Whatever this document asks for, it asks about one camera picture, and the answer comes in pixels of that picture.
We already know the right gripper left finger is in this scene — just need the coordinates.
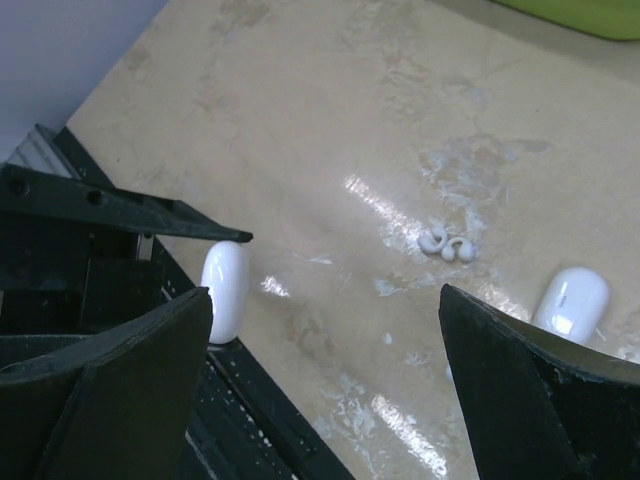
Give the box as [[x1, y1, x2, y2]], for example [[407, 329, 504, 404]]
[[1, 288, 212, 479]]

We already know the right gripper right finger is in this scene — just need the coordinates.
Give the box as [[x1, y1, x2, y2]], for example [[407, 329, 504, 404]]
[[438, 284, 639, 479]]

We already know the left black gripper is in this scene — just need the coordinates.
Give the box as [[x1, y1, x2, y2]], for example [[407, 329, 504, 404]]
[[1, 164, 253, 334]]

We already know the white gold-rimmed charging case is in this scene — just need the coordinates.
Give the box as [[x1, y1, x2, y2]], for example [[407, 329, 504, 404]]
[[201, 241, 249, 345]]

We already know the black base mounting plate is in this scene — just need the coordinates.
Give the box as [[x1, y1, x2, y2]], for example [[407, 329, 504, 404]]
[[49, 125, 356, 480]]

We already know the white clip earbud right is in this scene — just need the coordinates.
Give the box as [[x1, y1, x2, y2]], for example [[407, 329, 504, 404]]
[[440, 236, 476, 263]]

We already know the white clip earbud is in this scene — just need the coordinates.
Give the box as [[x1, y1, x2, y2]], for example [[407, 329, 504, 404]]
[[440, 236, 476, 263], [417, 227, 449, 255]]

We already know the white clip earbud left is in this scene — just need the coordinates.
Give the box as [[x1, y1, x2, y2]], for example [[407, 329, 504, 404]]
[[417, 227, 449, 255]]

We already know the green plastic basket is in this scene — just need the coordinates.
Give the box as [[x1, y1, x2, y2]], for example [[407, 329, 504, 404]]
[[499, 0, 639, 41]]

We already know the aluminium frame rail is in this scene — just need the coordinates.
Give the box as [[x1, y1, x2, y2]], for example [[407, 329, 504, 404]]
[[5, 125, 79, 179]]

